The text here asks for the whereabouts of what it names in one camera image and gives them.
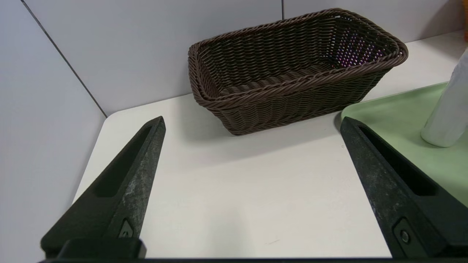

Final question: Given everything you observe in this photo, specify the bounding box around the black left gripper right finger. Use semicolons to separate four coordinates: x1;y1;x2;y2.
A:
340;117;468;258

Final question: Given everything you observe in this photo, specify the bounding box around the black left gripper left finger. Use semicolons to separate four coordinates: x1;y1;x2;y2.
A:
41;116;166;258

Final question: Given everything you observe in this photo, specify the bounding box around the white lotion bottle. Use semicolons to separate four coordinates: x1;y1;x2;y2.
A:
420;47;468;148

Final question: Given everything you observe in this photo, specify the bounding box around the dark brown wicker basket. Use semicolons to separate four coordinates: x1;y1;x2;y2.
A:
188;8;409;136

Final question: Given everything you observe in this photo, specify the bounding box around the light green plastic tray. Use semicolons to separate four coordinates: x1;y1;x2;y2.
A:
341;82;468;207

